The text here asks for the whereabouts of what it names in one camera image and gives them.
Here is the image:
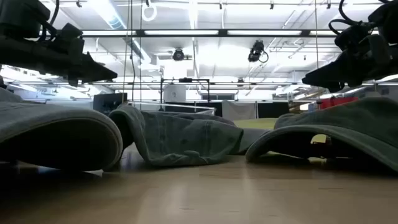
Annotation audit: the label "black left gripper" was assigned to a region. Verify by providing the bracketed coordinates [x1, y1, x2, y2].
[0, 34, 118, 88]

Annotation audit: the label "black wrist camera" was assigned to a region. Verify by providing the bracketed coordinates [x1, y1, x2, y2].
[334, 23, 373, 52]
[60, 22, 85, 43]

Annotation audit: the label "grey cloth panel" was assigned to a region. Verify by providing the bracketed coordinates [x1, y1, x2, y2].
[221, 100, 257, 121]

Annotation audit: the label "black hanging camera with cable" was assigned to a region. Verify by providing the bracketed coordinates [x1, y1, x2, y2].
[248, 39, 270, 63]

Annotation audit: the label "clear plastic bin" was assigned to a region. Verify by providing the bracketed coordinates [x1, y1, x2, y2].
[127, 101, 217, 116]

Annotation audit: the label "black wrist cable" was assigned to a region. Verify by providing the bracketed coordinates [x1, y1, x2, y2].
[328, 0, 374, 35]
[39, 0, 60, 43]

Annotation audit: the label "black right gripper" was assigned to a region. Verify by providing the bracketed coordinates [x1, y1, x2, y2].
[301, 33, 398, 93]

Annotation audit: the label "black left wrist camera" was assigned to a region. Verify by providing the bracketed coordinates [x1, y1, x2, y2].
[60, 22, 85, 43]

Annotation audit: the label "yellow plastic bin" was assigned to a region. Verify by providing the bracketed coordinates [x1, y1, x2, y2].
[233, 117, 327, 144]

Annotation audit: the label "black partition panel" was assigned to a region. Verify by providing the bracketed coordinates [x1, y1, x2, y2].
[257, 101, 290, 119]

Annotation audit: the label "white cable loop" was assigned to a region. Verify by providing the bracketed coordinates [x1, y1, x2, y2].
[141, 2, 158, 22]

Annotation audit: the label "thin hanging rope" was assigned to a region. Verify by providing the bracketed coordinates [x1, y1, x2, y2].
[313, 0, 320, 71]

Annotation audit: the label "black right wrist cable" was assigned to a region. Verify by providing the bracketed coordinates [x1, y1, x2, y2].
[328, 0, 374, 35]

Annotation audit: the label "black light bar frame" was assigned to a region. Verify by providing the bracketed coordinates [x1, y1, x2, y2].
[39, 29, 380, 39]

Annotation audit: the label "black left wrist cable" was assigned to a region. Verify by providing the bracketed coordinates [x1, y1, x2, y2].
[39, 0, 60, 43]

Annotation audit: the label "thin black hanging cable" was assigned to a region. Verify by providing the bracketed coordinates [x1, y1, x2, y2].
[129, 0, 137, 103]

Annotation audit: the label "black monitor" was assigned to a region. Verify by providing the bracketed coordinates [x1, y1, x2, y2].
[92, 92, 128, 116]

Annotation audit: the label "round black hanging camera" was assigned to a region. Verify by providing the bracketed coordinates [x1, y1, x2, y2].
[172, 48, 186, 62]

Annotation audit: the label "white box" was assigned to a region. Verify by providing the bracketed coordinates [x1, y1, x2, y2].
[164, 84, 187, 103]

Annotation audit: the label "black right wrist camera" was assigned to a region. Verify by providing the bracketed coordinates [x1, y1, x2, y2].
[334, 23, 373, 52]

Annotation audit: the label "red storage bins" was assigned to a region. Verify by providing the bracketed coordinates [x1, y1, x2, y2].
[319, 96, 360, 110]

